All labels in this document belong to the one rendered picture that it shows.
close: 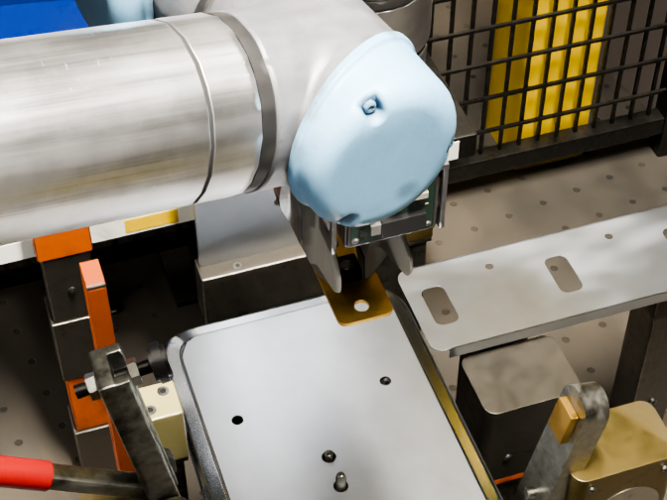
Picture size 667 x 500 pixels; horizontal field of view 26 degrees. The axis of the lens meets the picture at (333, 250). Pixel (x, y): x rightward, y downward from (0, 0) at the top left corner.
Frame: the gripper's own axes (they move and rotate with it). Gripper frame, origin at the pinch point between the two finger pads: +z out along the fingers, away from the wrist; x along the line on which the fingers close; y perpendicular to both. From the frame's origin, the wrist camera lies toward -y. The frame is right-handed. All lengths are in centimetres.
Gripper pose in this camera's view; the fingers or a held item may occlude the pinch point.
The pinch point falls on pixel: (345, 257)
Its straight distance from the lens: 95.2
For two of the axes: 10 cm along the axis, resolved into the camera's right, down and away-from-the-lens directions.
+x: 9.5, -2.3, 2.2
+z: 0.0, 6.9, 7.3
